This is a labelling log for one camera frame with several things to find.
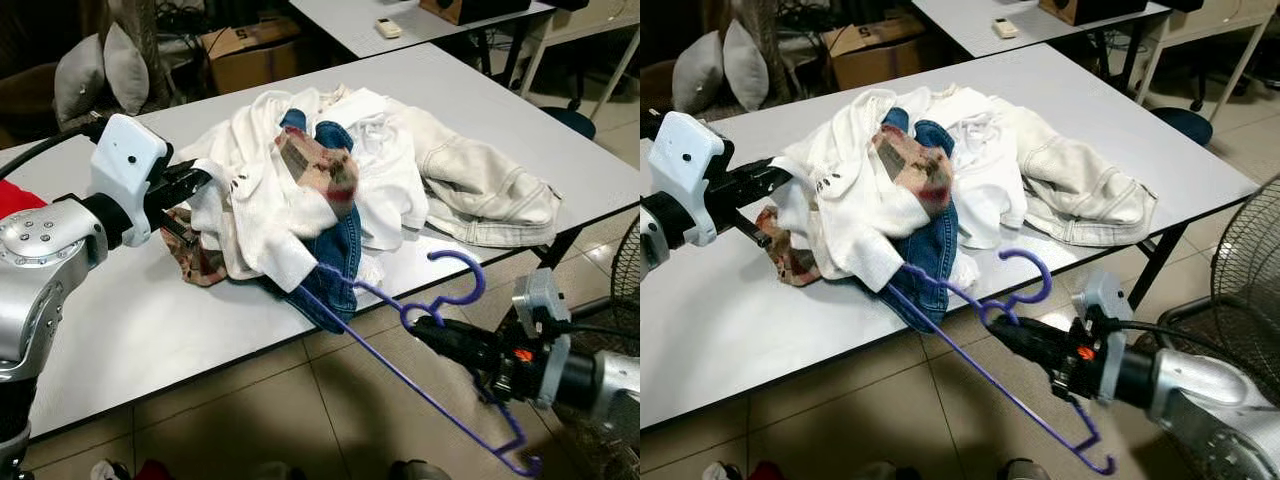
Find dark blue stool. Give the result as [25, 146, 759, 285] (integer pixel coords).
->
[1150, 105, 1216, 148]
[545, 105, 599, 141]

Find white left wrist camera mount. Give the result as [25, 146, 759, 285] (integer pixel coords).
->
[648, 110, 736, 248]
[88, 113, 173, 248]

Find red cloth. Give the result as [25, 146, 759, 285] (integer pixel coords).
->
[0, 180, 48, 221]

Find purple plastic hanger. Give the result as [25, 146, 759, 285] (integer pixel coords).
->
[290, 250, 544, 478]
[880, 248, 1118, 477]

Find white shirt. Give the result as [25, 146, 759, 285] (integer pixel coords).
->
[935, 85, 1031, 251]
[320, 88, 431, 253]

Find beige desk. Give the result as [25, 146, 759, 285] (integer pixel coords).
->
[1150, 0, 1280, 121]
[540, 0, 641, 121]

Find open cardboard box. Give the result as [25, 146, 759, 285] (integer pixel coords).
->
[200, 18, 304, 96]
[822, 15, 926, 91]

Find blue jeans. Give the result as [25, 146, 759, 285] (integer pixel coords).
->
[262, 108, 363, 336]
[870, 108, 959, 333]

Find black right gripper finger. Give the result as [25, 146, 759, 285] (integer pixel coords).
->
[988, 318, 1076, 356]
[412, 318, 501, 356]
[430, 340, 496, 373]
[1005, 340, 1069, 373]

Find black floor fan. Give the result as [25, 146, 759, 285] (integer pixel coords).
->
[1160, 172, 1280, 480]
[605, 215, 641, 331]

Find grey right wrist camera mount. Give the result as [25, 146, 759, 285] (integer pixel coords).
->
[512, 268, 573, 409]
[1078, 268, 1136, 406]

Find brown plaid garment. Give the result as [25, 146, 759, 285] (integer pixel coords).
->
[160, 128, 359, 288]
[755, 125, 951, 288]

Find white table with black legs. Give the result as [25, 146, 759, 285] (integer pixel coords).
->
[288, 0, 561, 96]
[910, 0, 1176, 96]

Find grey pillow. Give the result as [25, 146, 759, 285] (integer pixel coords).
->
[53, 33, 109, 126]
[672, 30, 726, 114]
[722, 18, 771, 111]
[103, 22, 151, 116]

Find cream denim jacket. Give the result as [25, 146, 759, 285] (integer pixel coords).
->
[1000, 95, 1159, 248]
[395, 100, 563, 249]

